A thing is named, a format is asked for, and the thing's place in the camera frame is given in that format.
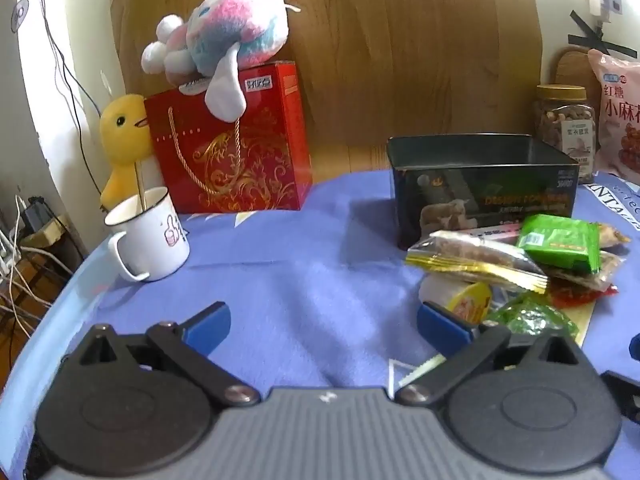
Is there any tan packet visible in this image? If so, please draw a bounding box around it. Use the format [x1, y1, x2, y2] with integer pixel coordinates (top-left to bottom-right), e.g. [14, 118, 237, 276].
[564, 294, 602, 347]

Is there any brown snack packet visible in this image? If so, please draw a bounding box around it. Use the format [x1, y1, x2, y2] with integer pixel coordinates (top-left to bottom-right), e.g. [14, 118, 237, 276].
[597, 222, 632, 252]

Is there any pink snack bag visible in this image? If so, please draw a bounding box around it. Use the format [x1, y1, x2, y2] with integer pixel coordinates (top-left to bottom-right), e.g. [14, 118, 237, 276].
[587, 47, 640, 187]

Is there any green snack packet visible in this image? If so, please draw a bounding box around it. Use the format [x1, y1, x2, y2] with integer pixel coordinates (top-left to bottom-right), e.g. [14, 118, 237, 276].
[516, 214, 601, 275]

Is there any red snack packet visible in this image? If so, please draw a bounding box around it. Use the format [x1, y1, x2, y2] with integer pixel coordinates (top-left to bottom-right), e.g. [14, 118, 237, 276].
[549, 280, 619, 309]

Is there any pink snack wrapper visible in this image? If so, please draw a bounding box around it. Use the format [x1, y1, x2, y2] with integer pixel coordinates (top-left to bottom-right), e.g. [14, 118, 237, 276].
[464, 225, 524, 242]

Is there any white enamel mug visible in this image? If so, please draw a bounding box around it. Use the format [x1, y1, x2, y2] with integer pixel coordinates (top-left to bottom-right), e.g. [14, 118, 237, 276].
[104, 186, 191, 283]

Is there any blue printed cloth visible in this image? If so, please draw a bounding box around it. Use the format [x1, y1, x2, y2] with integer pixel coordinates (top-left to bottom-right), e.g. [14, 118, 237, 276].
[0, 167, 640, 480]

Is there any white wall charger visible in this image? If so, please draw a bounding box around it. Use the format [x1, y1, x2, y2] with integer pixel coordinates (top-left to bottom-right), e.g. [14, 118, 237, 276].
[598, 0, 624, 25]

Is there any green crinkled candy wrapper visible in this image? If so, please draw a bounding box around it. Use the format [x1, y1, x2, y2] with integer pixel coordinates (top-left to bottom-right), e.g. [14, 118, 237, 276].
[487, 292, 580, 347]

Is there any black power adapter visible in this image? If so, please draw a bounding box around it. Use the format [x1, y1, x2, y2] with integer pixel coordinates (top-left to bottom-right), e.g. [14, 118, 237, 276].
[22, 196, 49, 234]

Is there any gold-edged clear snack bar packet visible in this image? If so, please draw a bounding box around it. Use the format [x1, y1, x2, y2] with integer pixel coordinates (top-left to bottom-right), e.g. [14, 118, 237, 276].
[405, 230, 551, 294]

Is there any red gift bag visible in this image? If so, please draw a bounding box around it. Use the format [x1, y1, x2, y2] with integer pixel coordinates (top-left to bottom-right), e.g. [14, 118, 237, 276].
[144, 60, 314, 215]

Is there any black tape strip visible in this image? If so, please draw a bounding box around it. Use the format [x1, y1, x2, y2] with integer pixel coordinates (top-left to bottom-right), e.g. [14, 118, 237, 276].
[570, 9, 605, 37]
[568, 34, 639, 59]

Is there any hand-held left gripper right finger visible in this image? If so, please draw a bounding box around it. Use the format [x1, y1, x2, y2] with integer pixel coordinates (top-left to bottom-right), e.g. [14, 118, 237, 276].
[394, 301, 596, 407]

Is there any yellow duck plush toy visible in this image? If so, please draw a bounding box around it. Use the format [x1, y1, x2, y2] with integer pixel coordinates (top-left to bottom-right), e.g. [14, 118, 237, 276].
[99, 94, 167, 212]

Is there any black tin box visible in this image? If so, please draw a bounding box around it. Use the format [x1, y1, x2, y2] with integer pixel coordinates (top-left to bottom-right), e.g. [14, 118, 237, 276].
[386, 133, 581, 251]

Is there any yellow snack packet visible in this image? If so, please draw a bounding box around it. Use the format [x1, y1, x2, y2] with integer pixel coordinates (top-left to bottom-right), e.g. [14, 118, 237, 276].
[446, 282, 494, 325]

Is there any white cable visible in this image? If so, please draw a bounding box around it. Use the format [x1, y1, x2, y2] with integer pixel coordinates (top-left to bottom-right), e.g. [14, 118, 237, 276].
[0, 244, 73, 342]
[14, 194, 30, 233]

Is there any pastel pink blue plush toy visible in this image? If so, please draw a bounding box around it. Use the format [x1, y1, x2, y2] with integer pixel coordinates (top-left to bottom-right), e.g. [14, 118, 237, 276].
[141, 0, 302, 123]

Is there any wooden stick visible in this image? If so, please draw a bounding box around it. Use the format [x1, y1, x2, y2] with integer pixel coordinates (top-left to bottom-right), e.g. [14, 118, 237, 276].
[133, 160, 149, 212]

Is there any cardboard box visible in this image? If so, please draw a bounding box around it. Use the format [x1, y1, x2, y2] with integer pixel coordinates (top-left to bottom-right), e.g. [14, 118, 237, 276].
[20, 214, 77, 249]

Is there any round wooden board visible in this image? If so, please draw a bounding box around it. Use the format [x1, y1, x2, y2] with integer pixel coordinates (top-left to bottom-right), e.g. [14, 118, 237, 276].
[554, 46, 602, 111]

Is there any large wooden board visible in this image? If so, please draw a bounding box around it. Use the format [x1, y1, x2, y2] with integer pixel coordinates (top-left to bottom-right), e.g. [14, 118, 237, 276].
[109, 0, 544, 187]

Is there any clear nut jar gold lid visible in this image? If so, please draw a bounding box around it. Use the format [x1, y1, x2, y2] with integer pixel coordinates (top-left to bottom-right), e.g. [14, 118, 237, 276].
[531, 84, 599, 185]

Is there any white snack packet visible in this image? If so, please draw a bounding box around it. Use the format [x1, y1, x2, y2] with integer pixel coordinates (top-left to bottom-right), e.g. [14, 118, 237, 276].
[418, 275, 472, 312]

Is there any white floor power strip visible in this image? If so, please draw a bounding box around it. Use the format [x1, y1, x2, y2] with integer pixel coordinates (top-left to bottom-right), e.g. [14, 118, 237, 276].
[0, 230, 24, 274]

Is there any round wall sticker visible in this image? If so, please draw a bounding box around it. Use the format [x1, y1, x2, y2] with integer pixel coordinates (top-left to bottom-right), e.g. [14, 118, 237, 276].
[10, 0, 30, 34]

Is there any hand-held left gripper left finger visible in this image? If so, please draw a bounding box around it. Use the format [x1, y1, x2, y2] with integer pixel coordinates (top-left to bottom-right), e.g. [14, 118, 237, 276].
[65, 301, 261, 408]

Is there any clear packet of dark snack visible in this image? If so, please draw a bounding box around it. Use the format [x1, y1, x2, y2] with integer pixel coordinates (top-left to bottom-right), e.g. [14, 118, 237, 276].
[544, 250, 622, 294]

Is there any black wall cable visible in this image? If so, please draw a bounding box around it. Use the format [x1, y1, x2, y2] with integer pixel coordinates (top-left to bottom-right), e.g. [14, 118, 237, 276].
[39, 0, 102, 197]

